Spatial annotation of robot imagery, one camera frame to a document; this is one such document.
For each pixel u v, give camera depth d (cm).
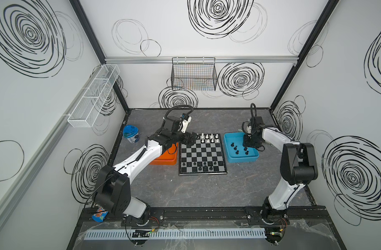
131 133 94
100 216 73
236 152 96
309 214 75
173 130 65
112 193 42
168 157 92
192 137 74
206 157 94
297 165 49
